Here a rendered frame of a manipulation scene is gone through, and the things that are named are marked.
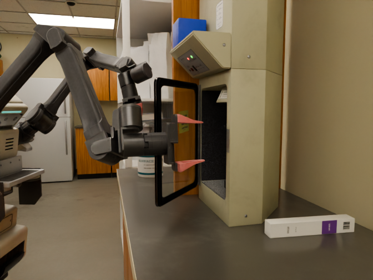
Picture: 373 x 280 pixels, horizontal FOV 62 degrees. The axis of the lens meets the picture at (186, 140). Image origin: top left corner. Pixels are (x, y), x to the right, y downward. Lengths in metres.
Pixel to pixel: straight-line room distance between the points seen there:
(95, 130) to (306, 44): 0.92
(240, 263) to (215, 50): 0.56
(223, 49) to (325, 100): 0.49
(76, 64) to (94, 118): 0.18
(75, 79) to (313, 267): 0.75
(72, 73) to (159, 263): 0.54
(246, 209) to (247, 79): 0.39
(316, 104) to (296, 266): 0.69
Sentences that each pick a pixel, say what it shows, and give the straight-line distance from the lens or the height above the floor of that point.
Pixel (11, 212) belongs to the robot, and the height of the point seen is 0.88.
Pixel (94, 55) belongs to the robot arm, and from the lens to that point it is 1.53.
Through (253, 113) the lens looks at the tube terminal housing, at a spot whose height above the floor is 1.28.
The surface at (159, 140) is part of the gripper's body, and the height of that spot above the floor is 1.22.
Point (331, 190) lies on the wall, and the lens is 1.25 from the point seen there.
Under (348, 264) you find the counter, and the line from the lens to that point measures 0.85.
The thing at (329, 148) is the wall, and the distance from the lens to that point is 1.24.
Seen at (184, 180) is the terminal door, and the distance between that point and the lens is 1.13.
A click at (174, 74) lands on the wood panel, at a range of 1.25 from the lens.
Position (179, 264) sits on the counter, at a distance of 0.77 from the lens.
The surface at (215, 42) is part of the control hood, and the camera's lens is 0.92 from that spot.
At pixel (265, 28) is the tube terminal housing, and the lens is 0.99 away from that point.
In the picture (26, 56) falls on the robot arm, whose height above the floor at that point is 1.45.
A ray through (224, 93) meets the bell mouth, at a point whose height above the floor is 1.35.
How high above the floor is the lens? 1.30
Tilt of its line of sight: 6 degrees down
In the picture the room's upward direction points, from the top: straight up
